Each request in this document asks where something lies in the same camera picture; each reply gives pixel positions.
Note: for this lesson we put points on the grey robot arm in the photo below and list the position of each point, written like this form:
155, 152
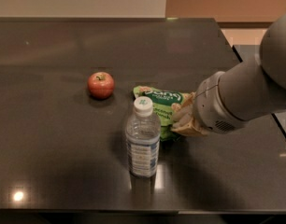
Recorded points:
227, 101

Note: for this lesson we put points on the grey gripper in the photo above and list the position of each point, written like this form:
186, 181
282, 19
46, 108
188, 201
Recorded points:
208, 104

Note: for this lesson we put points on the green rice chip bag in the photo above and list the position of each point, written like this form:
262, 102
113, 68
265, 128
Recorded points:
165, 104

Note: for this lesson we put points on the clear plastic water bottle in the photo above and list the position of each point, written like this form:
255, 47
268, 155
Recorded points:
142, 133

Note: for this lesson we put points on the red apple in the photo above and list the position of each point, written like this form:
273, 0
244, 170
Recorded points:
101, 85

